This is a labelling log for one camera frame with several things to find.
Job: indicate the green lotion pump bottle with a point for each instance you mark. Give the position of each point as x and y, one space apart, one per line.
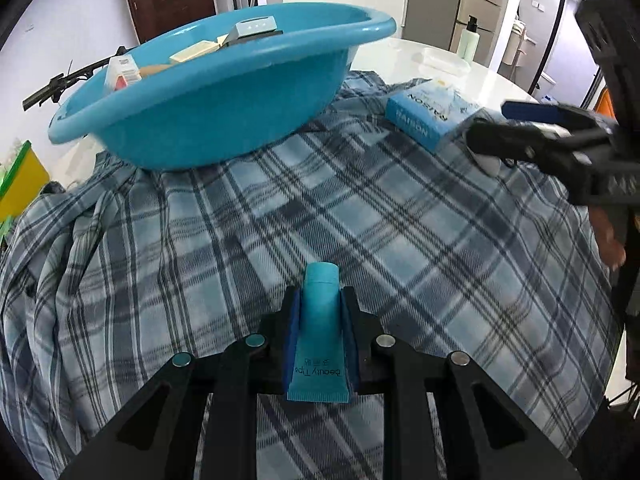
468 41

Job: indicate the grey lighter case box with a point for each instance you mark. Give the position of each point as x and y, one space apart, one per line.
252 29

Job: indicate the black bicycle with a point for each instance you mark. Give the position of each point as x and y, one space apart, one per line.
58 84

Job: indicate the blue plastic basin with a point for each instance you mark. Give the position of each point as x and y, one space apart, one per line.
226 103

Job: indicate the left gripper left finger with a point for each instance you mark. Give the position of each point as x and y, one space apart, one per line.
197 417

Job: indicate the teal cosmetic tube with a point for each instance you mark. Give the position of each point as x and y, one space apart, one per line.
318 372

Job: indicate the clear plastic container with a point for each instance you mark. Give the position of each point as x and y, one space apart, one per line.
442 60

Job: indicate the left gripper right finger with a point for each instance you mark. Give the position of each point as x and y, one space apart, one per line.
442 410

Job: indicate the yellow green bin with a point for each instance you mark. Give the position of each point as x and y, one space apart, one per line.
22 181

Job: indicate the light blue Raison box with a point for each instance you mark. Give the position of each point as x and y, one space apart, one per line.
432 113

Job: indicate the grey refrigerator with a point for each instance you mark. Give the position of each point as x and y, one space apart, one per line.
440 23

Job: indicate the person's right hand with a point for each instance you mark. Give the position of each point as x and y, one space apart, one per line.
611 251

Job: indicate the red white cigarette box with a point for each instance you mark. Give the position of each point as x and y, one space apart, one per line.
122 71

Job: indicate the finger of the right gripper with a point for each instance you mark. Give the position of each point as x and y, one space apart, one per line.
568 117
525 140

